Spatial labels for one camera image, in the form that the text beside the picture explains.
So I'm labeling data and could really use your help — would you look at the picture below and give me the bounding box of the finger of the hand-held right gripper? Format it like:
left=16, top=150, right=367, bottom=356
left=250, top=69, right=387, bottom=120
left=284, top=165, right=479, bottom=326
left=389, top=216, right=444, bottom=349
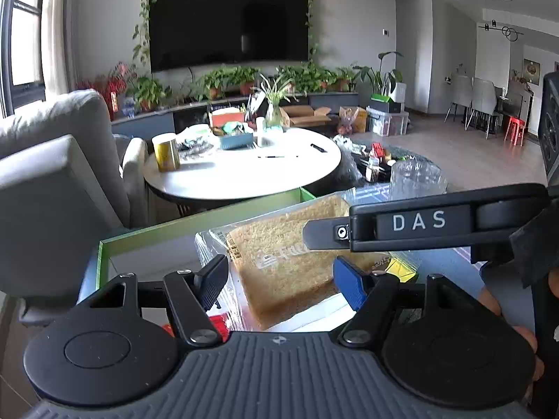
left=302, top=183, right=550, bottom=254

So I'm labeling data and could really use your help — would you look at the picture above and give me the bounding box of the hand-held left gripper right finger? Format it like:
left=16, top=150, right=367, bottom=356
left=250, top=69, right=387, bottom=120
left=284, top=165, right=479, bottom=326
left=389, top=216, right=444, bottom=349
left=333, top=255, right=482, bottom=351

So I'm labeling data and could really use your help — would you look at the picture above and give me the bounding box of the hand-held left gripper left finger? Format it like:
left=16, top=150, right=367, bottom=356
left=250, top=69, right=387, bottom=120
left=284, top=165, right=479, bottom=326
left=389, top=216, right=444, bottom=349
left=78, top=254, right=230, bottom=347

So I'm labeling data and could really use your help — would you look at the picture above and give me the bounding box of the clear toast bread packet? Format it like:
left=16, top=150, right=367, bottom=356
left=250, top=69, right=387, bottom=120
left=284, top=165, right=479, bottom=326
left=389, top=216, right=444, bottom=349
left=194, top=194, right=420, bottom=333

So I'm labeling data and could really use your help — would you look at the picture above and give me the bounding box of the green cardboard box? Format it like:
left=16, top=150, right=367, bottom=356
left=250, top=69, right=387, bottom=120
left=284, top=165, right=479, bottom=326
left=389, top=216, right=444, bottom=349
left=96, top=187, right=420, bottom=333

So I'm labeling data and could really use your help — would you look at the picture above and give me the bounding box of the person's right hand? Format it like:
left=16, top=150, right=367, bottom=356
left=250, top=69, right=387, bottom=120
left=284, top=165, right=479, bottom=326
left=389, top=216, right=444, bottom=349
left=477, top=287, right=545, bottom=385

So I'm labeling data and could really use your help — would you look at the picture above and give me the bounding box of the glass mug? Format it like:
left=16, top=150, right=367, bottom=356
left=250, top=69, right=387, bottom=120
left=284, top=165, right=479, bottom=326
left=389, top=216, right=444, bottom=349
left=390, top=160, right=449, bottom=198

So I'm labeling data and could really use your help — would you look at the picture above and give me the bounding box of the yellow snack packet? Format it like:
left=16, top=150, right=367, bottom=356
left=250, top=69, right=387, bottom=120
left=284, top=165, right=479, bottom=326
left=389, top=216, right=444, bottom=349
left=383, top=257, right=420, bottom=283

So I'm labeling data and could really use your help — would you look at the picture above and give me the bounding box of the red snack packet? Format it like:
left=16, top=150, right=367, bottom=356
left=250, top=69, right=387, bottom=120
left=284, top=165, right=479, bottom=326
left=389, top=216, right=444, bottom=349
left=161, top=313, right=230, bottom=344

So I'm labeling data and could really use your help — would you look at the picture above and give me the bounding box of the clear plastic storage box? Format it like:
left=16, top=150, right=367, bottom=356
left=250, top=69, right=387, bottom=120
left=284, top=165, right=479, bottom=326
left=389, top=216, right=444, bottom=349
left=366, top=107, right=410, bottom=137

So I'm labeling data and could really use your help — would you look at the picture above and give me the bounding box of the round white table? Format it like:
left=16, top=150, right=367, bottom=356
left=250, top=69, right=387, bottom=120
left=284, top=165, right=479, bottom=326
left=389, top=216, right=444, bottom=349
left=143, top=127, right=342, bottom=202

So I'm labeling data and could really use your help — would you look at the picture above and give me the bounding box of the green black box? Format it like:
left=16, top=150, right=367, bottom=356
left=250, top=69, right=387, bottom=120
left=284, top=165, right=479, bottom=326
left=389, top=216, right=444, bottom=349
left=369, top=93, right=405, bottom=115

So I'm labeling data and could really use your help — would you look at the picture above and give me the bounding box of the yellow can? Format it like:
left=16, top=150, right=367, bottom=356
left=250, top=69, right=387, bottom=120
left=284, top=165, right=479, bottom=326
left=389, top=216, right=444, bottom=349
left=151, top=133, right=181, bottom=172

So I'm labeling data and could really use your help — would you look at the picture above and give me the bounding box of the blue tray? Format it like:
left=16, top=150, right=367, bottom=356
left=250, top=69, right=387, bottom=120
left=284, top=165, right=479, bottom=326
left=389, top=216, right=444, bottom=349
left=217, top=132, right=255, bottom=152

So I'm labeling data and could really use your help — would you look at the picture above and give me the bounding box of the grey dining chair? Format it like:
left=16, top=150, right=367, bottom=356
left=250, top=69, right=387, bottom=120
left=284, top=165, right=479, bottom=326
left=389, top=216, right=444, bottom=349
left=444, top=74, right=475, bottom=124
left=466, top=78, right=504, bottom=139

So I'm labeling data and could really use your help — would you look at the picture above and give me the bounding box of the red stool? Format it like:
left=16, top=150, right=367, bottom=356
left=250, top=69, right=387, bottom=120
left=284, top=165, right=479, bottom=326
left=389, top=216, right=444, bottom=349
left=503, top=116, right=527, bottom=145

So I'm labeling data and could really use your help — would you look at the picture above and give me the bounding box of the open cardboard box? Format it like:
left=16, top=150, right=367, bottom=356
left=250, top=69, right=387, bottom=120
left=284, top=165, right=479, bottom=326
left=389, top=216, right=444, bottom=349
left=279, top=105, right=338, bottom=130

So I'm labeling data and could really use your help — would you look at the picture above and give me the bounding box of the large-leaf plant in white pot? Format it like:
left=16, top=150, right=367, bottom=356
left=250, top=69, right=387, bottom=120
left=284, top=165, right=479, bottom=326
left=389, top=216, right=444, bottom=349
left=353, top=51, right=407, bottom=104

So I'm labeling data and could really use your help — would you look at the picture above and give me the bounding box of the potted green plant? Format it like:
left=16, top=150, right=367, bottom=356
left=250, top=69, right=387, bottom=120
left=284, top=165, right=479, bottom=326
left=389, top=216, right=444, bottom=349
left=130, top=76, right=172, bottom=112
left=336, top=66, right=360, bottom=93
left=200, top=70, right=230, bottom=100
left=277, top=63, right=338, bottom=95
left=227, top=66, right=262, bottom=96

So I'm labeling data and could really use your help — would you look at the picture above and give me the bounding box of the orange white box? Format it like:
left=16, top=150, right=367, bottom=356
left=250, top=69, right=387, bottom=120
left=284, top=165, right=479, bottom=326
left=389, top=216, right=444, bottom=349
left=208, top=109, right=246, bottom=130

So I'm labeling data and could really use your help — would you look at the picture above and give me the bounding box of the glass vase with spider plant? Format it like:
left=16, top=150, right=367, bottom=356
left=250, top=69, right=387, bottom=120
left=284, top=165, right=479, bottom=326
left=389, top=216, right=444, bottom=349
left=251, top=74, right=298, bottom=132

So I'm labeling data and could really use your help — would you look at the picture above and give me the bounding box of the grey armchair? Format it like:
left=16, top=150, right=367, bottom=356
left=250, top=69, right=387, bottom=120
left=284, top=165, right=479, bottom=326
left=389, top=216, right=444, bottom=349
left=0, top=89, right=150, bottom=329

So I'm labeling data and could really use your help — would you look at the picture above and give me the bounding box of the black pendant lamp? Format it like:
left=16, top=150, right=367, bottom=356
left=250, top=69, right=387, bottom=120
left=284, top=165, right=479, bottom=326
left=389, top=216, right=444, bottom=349
left=478, top=19, right=525, bottom=43

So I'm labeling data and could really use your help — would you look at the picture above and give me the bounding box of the red flower plant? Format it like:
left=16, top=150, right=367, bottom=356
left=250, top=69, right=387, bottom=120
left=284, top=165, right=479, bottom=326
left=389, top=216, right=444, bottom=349
left=76, top=63, right=141, bottom=119

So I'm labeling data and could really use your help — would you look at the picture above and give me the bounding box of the green vine around television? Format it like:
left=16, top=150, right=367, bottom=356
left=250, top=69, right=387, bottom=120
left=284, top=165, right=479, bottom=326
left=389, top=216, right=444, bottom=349
left=131, top=0, right=320, bottom=67

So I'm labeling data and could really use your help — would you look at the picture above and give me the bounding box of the black framed window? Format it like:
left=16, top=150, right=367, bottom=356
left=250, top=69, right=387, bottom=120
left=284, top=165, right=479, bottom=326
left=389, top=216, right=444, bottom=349
left=0, top=0, right=47, bottom=119

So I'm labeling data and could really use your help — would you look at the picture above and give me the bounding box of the framed wall picture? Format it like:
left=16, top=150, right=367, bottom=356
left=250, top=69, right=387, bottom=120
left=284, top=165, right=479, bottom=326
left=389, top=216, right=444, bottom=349
left=523, top=58, right=542, bottom=85

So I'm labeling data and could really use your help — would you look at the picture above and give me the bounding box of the black wall television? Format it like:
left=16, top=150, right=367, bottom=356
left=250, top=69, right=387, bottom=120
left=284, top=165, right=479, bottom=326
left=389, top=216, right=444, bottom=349
left=148, top=0, right=310, bottom=73

